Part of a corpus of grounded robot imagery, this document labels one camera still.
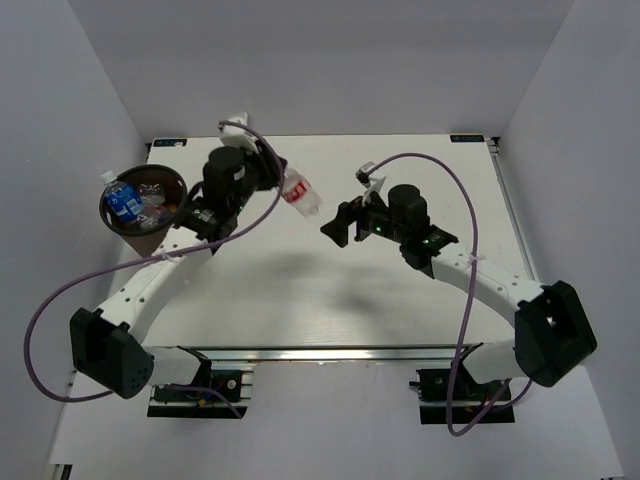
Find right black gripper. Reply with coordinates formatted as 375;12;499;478
321;183;407;248

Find small red label bottle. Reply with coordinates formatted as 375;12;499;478
281;168;322;217

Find crushed light blue label bottle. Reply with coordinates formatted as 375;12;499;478
127;183;171;231

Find dark blue label bottle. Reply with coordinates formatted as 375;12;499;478
100;171;143;225

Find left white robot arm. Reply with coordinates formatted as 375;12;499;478
70;141;287;399

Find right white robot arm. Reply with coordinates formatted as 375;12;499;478
320;184;597;399

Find brown round bin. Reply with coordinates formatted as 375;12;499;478
99;164;187;257

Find left blue table sticker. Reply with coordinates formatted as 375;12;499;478
152;138;187;148

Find blue table sticker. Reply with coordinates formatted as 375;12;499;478
152;138;187;148
449;134;485;143

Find right blue table sticker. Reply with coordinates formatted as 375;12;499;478
449;134;485;143

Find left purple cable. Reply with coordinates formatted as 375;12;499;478
22;118;287;419

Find purple cable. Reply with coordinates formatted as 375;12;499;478
355;152;534;437
22;118;287;419

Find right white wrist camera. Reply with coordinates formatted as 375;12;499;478
355;162;386;206

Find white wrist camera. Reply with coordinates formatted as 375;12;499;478
218;111;258;152
355;162;386;206

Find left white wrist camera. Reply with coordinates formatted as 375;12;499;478
218;111;258;152

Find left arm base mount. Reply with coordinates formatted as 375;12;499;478
147;350;255;420

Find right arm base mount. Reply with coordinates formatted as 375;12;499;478
409;347;515;427

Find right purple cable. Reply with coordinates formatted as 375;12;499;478
355;152;534;437

